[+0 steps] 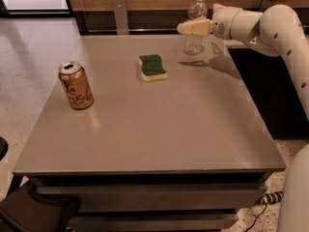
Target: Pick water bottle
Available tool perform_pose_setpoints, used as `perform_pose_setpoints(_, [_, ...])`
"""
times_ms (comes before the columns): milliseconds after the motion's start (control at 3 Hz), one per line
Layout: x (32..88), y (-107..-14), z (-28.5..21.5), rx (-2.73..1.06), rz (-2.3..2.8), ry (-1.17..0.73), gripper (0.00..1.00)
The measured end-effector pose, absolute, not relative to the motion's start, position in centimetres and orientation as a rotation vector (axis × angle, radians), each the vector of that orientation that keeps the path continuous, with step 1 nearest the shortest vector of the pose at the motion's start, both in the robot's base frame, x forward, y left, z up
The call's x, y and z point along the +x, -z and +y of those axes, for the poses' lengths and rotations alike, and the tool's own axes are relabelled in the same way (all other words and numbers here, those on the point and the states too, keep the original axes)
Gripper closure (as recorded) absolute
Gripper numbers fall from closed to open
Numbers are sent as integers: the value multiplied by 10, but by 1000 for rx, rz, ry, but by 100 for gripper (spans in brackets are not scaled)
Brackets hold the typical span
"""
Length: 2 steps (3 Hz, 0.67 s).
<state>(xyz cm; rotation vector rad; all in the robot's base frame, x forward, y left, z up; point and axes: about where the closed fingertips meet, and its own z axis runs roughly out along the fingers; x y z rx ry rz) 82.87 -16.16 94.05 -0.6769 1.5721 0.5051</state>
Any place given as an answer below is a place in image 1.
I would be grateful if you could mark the gold LaCroix soda can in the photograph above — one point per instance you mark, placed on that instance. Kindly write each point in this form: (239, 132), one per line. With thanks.
(75, 83)

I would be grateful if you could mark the left metal wall bracket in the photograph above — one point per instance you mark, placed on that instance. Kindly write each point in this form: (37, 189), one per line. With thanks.
(120, 14)

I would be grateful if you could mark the grey lower drawer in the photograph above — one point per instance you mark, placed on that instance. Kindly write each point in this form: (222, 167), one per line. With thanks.
(154, 223)

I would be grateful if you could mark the dark brown chair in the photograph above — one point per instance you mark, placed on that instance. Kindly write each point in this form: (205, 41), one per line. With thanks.
(26, 211)

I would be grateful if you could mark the clear plastic water bottle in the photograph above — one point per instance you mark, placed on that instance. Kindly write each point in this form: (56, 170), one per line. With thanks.
(193, 42)

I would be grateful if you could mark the metal wall bracket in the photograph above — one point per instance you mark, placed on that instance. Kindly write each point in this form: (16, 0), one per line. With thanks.
(265, 4)
(120, 14)

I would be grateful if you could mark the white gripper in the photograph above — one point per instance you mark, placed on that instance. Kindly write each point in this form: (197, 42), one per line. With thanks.
(220, 20)

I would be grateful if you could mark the grey side counter shelf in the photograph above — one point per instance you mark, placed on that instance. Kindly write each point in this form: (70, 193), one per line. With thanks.
(235, 44)

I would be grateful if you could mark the white power strip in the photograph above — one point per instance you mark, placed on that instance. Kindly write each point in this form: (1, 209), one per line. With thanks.
(270, 198)

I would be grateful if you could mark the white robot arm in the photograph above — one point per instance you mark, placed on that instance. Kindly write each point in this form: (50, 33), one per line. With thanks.
(275, 32)

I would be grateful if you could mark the right metal wall bracket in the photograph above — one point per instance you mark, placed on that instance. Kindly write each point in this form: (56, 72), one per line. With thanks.
(265, 4)

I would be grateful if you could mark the horizontal metal rail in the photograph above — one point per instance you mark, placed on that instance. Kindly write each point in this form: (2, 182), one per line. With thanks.
(135, 31)

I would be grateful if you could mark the grey upper drawer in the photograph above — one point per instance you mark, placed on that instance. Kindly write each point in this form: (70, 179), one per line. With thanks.
(144, 198)

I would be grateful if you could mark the grey drawer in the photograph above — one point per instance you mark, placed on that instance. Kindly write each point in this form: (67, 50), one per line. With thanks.
(144, 198)
(154, 223)

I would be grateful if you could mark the green and yellow sponge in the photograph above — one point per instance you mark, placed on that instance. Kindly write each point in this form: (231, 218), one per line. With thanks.
(151, 68)

